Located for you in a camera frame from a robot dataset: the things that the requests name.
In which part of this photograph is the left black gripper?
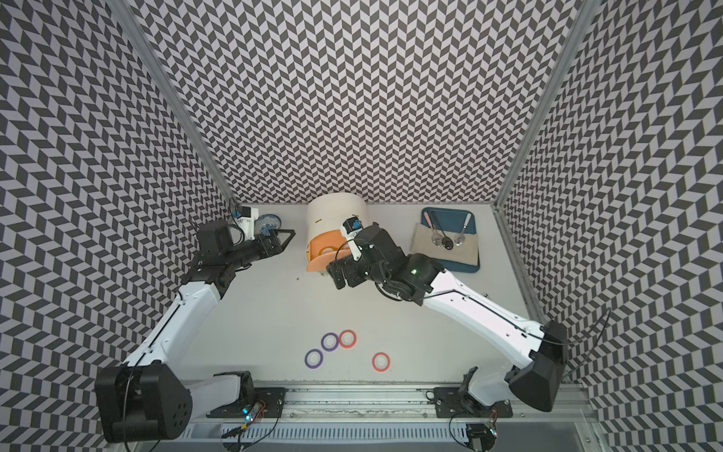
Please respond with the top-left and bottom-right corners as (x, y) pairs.
(225, 229), (297, 270)

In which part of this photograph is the orange top drawer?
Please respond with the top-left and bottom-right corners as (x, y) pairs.
(305, 230), (351, 273)

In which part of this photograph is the white round drawer cabinet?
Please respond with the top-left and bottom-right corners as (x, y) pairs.
(306, 192), (372, 248)

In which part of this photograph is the red tape roll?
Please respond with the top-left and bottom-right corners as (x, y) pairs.
(372, 352), (391, 373)
(339, 330), (357, 350)

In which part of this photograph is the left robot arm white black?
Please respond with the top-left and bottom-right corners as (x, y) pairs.
(94, 220), (296, 446)

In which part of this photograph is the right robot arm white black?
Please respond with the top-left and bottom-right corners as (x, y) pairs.
(327, 217), (570, 412)

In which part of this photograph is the purple tape roll right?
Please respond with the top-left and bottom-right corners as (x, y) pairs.
(321, 333), (340, 352)

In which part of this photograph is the purple tape roll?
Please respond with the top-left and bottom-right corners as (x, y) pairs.
(304, 348), (324, 369)
(321, 333), (340, 352)

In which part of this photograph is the purple tape roll left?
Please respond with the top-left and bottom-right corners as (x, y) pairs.
(304, 348), (324, 369)

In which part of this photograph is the blue white ceramic bowl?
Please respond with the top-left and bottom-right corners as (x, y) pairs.
(255, 214), (282, 235)

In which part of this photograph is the black spoon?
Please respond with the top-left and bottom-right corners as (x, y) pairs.
(429, 211), (455, 250)

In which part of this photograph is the beige cloth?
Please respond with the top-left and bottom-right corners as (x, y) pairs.
(410, 224), (479, 267)

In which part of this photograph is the teal tray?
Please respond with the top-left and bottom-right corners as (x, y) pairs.
(420, 207), (480, 273)

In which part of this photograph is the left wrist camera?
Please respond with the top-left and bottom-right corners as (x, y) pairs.
(231, 206), (259, 241)

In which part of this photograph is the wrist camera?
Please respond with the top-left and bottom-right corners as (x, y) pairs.
(231, 206), (259, 241)
(340, 216), (363, 261)

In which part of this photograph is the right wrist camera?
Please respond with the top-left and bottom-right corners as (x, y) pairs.
(340, 216), (363, 261)

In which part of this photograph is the pink handled spoon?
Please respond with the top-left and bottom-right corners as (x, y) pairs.
(423, 211), (442, 247)

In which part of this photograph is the grey handled spoon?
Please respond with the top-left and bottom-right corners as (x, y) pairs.
(454, 213), (472, 247)

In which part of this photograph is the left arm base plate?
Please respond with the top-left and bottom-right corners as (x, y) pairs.
(206, 387), (287, 419)

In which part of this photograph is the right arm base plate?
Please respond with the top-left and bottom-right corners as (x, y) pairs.
(432, 386), (513, 419)

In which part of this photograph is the aluminium front rail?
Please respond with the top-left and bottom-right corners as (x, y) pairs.
(120, 380), (600, 425)

